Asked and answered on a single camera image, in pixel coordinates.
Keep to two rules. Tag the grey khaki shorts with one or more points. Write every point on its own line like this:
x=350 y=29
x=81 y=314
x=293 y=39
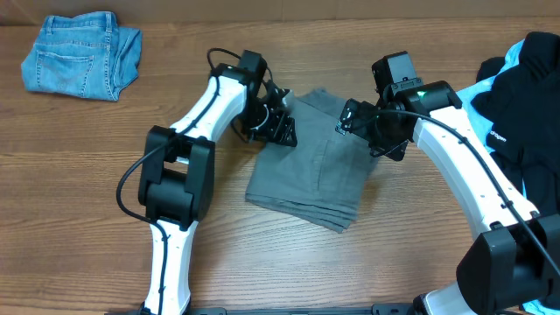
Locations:
x=322 y=178

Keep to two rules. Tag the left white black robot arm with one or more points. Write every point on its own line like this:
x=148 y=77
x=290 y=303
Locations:
x=177 y=177

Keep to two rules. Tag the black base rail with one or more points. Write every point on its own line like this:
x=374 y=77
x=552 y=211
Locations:
x=374 y=309

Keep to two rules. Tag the black t-shirt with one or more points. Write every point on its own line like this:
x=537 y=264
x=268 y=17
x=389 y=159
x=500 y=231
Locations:
x=525 y=109

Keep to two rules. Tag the light blue t-shirt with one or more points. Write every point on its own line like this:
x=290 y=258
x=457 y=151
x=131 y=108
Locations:
x=479 y=118

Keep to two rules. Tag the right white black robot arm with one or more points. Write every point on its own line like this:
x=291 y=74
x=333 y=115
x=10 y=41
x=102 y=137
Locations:
x=514 y=257

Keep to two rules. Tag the folded blue denim jeans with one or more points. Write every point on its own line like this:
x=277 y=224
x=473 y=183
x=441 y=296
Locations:
x=89 y=56

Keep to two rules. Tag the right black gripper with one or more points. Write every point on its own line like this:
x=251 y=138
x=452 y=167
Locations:
x=395 y=149

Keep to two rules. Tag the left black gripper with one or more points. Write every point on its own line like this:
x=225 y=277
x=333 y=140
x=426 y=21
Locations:
x=278 y=129

